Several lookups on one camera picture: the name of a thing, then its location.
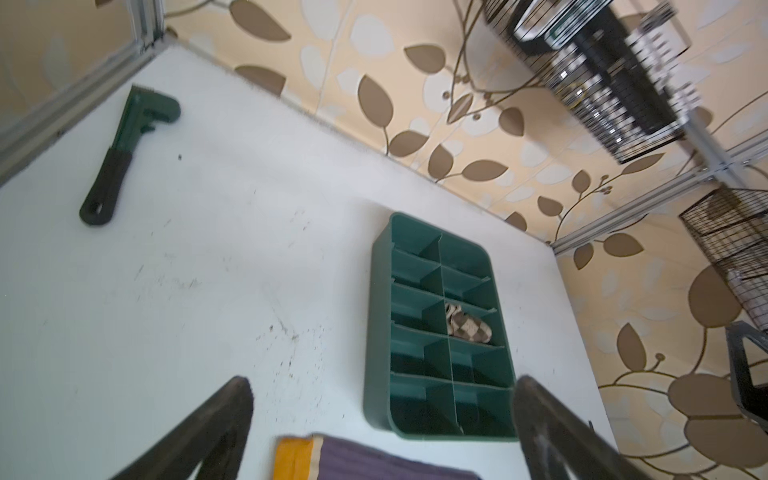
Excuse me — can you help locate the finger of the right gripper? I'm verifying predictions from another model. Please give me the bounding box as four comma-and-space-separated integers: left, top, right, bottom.
725, 321, 767, 432

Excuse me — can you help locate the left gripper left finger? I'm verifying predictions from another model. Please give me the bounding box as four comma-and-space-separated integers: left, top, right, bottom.
115, 376, 254, 479

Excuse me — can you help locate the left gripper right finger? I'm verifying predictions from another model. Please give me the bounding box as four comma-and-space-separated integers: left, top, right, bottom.
511, 376, 648, 479

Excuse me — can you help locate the purple striped sock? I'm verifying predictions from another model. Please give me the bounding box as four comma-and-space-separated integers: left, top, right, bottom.
272, 435, 478, 480

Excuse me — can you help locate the green divided organizer tray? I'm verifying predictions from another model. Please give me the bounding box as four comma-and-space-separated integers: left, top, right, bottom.
363, 213, 518, 442

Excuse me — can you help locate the brown argyle sock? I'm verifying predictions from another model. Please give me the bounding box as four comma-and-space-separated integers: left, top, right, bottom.
445, 303, 493, 344

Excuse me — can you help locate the wire basket right wall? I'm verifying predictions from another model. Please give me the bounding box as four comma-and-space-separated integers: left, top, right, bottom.
679, 186, 767, 332

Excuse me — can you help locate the wire basket wall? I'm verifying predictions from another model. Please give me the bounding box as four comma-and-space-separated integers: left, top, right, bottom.
483, 1, 699, 164
679, 186, 767, 332

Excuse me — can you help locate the green handled tool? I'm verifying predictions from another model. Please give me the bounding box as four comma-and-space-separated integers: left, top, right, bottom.
79, 85, 181, 227

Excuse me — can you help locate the wire basket back wall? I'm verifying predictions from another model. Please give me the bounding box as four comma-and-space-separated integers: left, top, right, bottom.
483, 1, 699, 164

